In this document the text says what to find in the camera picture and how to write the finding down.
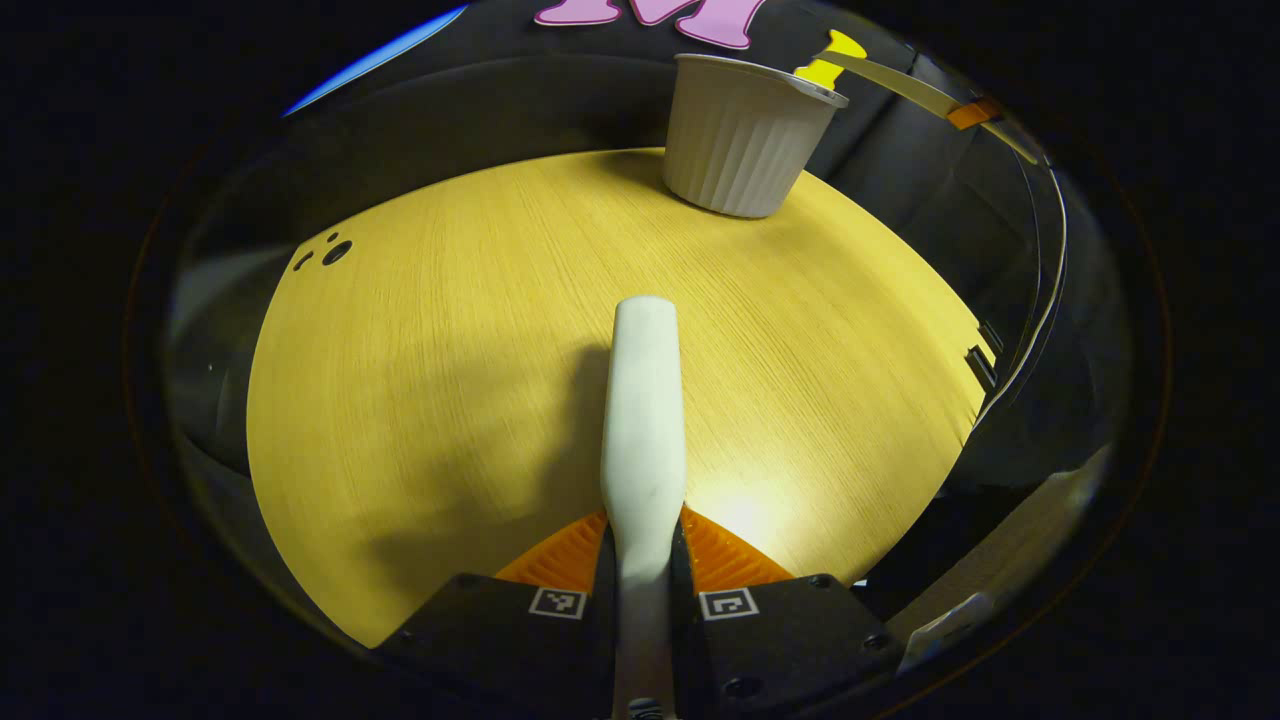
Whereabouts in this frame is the black backdrop cloth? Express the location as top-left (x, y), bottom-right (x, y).
top-left (165, 0), bottom-right (1131, 601)

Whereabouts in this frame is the wooden desktop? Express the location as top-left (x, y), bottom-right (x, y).
top-left (247, 148), bottom-right (1001, 649)

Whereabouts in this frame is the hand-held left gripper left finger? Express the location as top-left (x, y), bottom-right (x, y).
top-left (375, 507), bottom-right (616, 720)

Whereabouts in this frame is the small white broom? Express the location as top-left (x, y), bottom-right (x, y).
top-left (600, 295), bottom-right (690, 720)

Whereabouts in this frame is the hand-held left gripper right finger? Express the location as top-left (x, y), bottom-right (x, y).
top-left (671, 504), bottom-right (907, 720)

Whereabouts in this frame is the white ribbed garbage bin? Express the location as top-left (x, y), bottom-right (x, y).
top-left (662, 53), bottom-right (850, 219)

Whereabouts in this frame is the white plastic dustpan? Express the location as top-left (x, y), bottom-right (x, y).
top-left (815, 50), bottom-right (1042, 167)

